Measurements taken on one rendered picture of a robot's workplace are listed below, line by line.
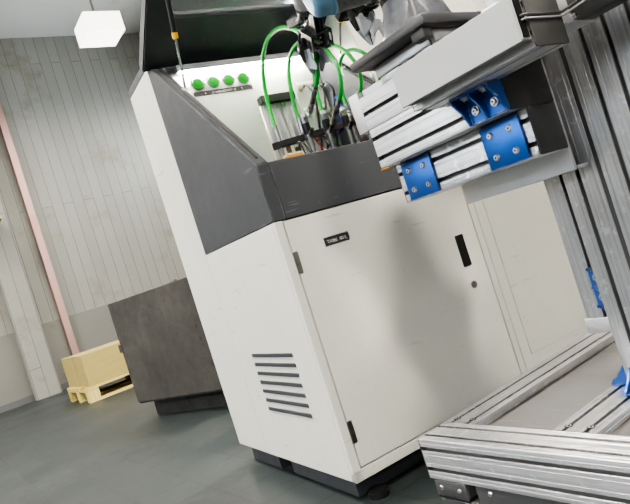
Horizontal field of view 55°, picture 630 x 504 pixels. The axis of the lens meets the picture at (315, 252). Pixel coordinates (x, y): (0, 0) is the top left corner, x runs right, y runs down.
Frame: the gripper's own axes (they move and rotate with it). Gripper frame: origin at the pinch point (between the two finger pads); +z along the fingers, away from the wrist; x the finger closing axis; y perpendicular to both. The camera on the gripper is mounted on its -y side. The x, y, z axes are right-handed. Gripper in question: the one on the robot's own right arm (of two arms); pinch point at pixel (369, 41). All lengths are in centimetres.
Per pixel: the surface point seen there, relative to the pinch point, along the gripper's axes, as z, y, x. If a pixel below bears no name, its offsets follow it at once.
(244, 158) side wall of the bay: 25, -8, -47
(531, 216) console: 65, -3, 46
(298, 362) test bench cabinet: 82, -15, -47
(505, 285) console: 83, -3, 25
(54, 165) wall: -170, -729, 23
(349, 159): 32.2, -3.0, -17.7
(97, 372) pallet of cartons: 98, -464, -39
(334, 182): 37.6, -3.0, -25.0
